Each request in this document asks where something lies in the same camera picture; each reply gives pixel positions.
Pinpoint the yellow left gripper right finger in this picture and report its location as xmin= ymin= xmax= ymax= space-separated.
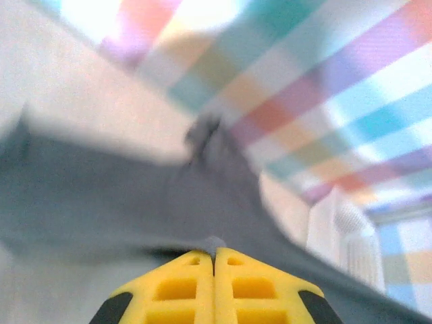
xmin=214 ymin=247 xmax=345 ymax=324

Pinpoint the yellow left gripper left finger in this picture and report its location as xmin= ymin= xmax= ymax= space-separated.
xmin=89 ymin=250 xmax=216 ymax=324

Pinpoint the dark grey t-shirt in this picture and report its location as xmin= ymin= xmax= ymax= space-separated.
xmin=0 ymin=111 xmax=432 ymax=324

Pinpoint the white plastic basket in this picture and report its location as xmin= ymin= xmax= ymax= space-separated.
xmin=305 ymin=187 xmax=387 ymax=294

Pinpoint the aluminium frame post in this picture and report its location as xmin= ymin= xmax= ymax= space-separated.
xmin=366 ymin=198 xmax=432 ymax=225

